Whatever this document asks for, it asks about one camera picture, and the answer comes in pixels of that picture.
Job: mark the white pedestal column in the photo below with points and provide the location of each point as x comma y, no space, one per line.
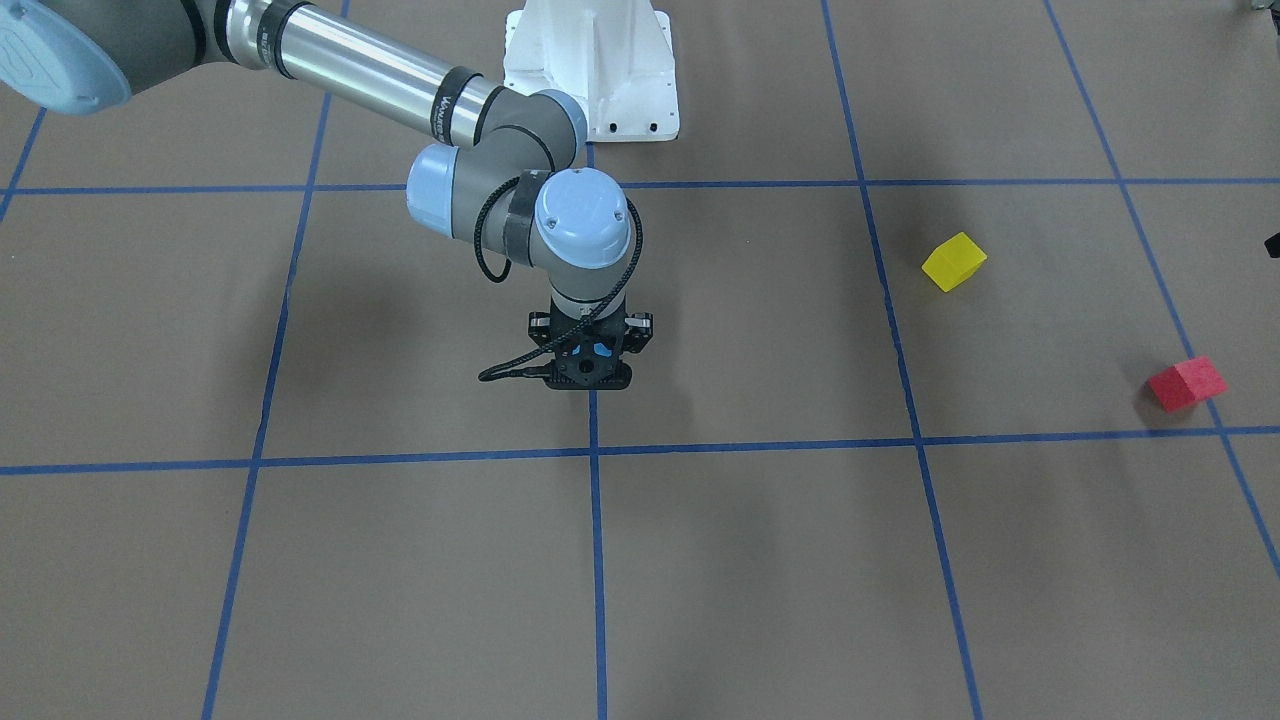
616,59

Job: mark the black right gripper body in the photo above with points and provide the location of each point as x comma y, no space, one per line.
640,331

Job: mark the red cube block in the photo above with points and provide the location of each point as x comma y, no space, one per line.
1187,384

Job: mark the yellow cube block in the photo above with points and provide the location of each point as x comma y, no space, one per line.
954,262

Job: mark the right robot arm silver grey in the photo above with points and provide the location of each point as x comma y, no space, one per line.
499,171

